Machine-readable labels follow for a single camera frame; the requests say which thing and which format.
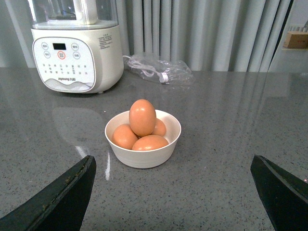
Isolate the white power cable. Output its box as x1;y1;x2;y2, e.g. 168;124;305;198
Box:
123;55;169;84

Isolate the clear plastic bag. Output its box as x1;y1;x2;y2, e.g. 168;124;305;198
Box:
123;52;194;86

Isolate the brown egg front in bowl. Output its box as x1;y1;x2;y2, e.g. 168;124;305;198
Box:
132;135;169;151

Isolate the white round bowl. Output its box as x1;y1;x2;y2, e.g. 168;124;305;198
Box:
104;110;181;169

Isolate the grey pleated curtain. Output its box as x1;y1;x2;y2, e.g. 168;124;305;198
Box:
116;0;295;72

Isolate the white soy milk maker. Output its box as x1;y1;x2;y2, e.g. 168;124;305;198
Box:
29;0;124;93

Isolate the brown egg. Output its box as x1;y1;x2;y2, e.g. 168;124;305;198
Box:
129;99;156;137
112;124;139;150
151;118;167;137
132;135;169;151

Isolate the wooden box on shelf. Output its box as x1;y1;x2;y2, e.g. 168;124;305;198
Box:
283;31;308;49

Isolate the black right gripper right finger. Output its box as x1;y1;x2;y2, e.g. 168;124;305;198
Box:
250;155;308;231

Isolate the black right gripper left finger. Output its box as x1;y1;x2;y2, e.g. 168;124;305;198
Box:
0;155;96;231

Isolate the brown egg back in bowl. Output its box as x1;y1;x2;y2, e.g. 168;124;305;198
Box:
151;118;167;137

